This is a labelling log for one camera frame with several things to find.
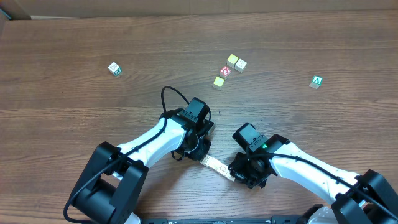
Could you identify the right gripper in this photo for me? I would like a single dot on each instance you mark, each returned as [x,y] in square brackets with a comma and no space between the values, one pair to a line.
[242,170]

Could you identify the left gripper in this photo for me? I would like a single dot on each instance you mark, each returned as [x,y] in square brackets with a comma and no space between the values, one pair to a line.
[202,152]

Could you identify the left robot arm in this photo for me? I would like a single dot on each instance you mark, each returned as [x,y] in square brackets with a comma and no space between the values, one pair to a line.
[110,184]

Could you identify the white block red M side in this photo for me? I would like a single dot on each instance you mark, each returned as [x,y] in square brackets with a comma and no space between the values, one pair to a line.
[223,170]

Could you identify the green letter A block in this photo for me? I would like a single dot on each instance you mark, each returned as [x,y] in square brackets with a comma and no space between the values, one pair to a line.
[316,82]

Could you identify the white block red mark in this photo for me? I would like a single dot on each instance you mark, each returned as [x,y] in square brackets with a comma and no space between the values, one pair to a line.
[229,176]

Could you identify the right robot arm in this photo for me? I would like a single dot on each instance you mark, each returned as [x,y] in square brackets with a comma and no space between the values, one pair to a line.
[351,198]

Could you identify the white block blue side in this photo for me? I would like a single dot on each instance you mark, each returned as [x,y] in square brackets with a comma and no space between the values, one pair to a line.
[207,161]

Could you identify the white block far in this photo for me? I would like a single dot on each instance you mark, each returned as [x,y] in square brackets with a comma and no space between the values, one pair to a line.
[240,65]

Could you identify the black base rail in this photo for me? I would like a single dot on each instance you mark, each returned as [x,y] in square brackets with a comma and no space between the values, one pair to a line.
[276,219]

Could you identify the white block green side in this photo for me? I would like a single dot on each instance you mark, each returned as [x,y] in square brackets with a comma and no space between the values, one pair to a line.
[115,69]

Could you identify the yellow block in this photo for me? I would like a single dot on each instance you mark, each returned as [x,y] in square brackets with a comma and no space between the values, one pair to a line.
[214,164]
[218,83]
[231,60]

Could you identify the red circle block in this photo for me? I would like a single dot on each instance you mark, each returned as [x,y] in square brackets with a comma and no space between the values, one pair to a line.
[225,72]

